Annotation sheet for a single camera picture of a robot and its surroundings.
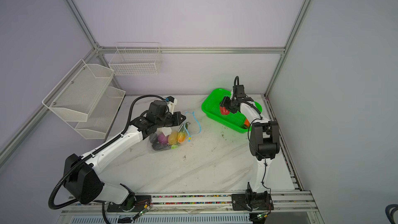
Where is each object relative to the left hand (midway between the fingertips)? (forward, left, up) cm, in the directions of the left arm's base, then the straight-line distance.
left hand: (185, 118), depth 79 cm
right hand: (+18, -22, -8) cm, 29 cm away
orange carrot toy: (+12, -39, -20) cm, 45 cm away
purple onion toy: (-3, +14, -17) cm, 22 cm away
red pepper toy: (+12, -22, -8) cm, 26 cm away
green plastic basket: (+25, -15, -21) cm, 36 cm away
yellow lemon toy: (-2, +9, -17) cm, 19 cm away
